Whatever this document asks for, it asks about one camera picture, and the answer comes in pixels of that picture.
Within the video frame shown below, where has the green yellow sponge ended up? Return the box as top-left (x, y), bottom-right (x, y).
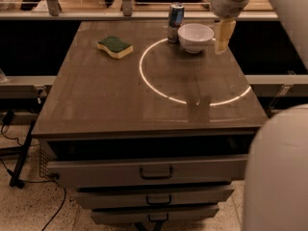
top-left (97, 37), bottom-right (133, 60)

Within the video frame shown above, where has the black floor cable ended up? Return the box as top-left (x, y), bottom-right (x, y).
top-left (0, 125), bottom-right (67, 231)

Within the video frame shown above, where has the black stand leg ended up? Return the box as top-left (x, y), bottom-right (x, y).
top-left (10, 121), bottom-right (35, 189)

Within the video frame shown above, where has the redbull can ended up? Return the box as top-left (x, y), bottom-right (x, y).
top-left (167, 3), bottom-right (185, 42)

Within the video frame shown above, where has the white ceramic bowl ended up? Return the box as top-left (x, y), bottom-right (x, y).
top-left (178, 23), bottom-right (214, 53)

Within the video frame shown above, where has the bottom grey drawer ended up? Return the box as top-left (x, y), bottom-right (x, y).
top-left (90, 204), bottom-right (219, 224)

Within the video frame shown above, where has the middle grey drawer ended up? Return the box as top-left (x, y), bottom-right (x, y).
top-left (75, 185), bottom-right (234, 210)

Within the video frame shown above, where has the grey drawer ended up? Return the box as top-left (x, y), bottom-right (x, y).
top-left (90, 204), bottom-right (219, 224)
top-left (47, 155), bottom-right (247, 188)
top-left (75, 185), bottom-right (234, 210)

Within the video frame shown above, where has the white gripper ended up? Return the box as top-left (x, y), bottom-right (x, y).
top-left (202, 0), bottom-right (249, 55)

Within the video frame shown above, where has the top grey drawer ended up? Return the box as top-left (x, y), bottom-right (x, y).
top-left (47, 155), bottom-right (247, 188)

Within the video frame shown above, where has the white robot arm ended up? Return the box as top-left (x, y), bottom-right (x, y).
top-left (210, 0), bottom-right (308, 231)

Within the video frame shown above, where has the grey drawer cabinet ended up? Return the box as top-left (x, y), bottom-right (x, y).
top-left (31, 19), bottom-right (269, 226)

